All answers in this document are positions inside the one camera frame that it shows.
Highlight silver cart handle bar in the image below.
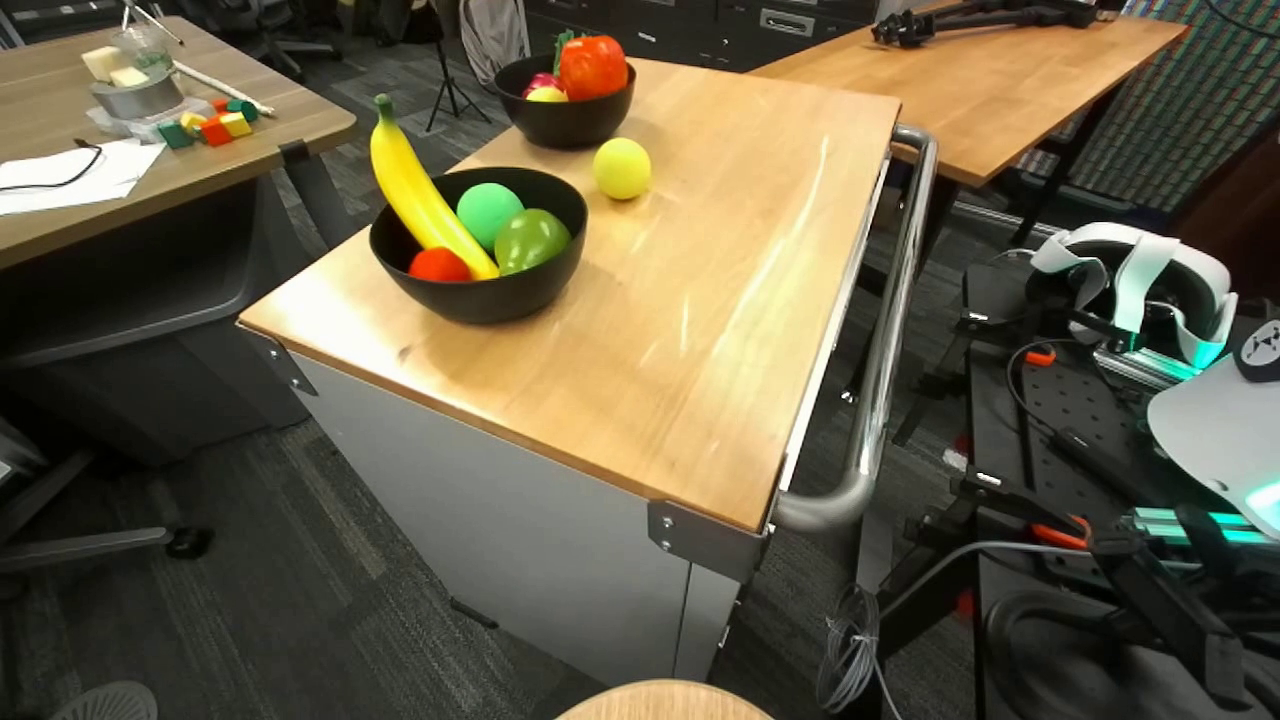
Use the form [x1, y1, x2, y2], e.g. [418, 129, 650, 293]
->
[770, 129, 937, 536]

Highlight yellow toy banana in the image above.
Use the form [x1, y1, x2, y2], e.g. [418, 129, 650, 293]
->
[369, 91, 501, 282]

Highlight yellow green toy apple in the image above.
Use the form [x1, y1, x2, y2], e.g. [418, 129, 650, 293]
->
[522, 86, 567, 104]

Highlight green toy ball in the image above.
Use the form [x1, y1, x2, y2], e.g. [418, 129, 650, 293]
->
[455, 180, 522, 250]

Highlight white paper sheets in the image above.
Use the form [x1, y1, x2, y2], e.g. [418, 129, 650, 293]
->
[0, 140, 164, 217]

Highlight red toy strawberry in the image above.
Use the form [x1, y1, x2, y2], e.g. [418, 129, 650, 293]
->
[409, 250, 473, 285]

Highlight black bowl with pepper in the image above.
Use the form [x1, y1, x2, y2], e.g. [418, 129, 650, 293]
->
[497, 56, 631, 153]

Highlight round wooden stool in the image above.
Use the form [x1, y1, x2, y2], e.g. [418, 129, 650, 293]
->
[555, 679, 770, 720]

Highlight colourful toy blocks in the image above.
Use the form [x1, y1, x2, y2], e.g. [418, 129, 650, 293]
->
[156, 98, 259, 148]

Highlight white vr headset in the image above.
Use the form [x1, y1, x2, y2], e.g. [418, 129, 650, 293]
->
[1027, 219, 1240, 383]

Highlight white tool cart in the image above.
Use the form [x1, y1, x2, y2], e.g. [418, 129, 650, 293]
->
[254, 333, 770, 684]

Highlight yellow toy lemon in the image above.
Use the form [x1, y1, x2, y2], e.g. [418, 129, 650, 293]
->
[591, 136, 650, 201]

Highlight green toy pear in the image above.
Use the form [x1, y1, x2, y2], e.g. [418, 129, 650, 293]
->
[497, 210, 567, 275]

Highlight black camera tripod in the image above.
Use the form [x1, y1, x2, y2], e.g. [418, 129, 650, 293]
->
[422, 0, 491, 132]

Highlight orange toy bell pepper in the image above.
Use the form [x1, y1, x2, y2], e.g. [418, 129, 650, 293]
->
[555, 33, 629, 101]

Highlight black bowl with banana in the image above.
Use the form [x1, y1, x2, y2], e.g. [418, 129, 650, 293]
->
[369, 167, 589, 323]

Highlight wooden office desk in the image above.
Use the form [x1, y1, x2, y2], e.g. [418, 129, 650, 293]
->
[0, 17, 354, 268]

